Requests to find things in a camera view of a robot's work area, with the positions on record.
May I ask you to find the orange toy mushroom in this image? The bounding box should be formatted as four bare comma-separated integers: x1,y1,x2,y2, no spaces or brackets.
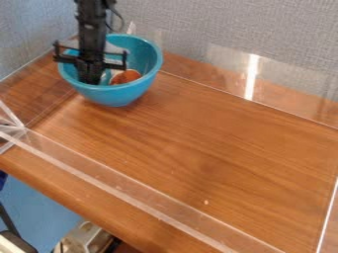
108,69,142,85

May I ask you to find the white device under table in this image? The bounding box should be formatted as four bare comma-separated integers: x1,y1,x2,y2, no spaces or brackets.
54,220,114,253

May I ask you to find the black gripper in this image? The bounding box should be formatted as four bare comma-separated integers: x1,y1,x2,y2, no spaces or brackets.
54,0,129,85

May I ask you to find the black chair frame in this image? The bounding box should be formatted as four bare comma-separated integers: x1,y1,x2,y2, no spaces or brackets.
0,202,39,253

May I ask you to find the clear acrylic barrier frame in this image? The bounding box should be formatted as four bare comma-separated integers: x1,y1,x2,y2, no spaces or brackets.
0,24,338,253

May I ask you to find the blue plastic bowl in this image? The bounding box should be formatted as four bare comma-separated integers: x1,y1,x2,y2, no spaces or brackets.
58,34,165,107

